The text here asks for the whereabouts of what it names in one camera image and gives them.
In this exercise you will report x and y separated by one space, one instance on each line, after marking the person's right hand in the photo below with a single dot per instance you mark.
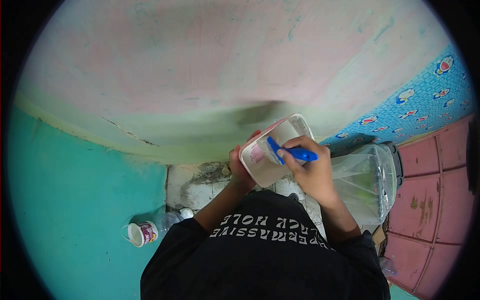
314 176

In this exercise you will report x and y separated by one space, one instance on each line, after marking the person's left hand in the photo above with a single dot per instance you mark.
239 169

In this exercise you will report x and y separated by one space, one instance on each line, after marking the person's right thumb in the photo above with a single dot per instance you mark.
286 161

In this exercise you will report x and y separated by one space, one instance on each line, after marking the person's right fingers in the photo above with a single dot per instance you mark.
300 141

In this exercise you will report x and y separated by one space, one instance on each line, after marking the person's left thumb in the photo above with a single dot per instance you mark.
250 137

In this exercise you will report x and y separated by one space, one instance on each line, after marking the white rectangular plastic container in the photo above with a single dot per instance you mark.
270 154

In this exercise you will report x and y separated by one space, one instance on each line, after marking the clear plastic bag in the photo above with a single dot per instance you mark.
362 183

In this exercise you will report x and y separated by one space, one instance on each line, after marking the person's body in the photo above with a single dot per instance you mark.
264 253

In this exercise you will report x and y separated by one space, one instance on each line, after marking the black bin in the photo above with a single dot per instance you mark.
396 161

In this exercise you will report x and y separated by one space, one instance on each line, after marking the white round cap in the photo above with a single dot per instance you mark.
186 212

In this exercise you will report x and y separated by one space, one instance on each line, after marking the blue cartoon patterned sheet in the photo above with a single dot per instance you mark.
416 108

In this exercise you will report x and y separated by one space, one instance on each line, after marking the pink wooden door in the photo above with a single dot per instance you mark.
427 210

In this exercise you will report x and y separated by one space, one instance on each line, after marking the white printed plastic cup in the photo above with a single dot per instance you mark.
141 233

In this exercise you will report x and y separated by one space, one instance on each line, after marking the small clear plastic bottle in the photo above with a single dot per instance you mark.
387 267

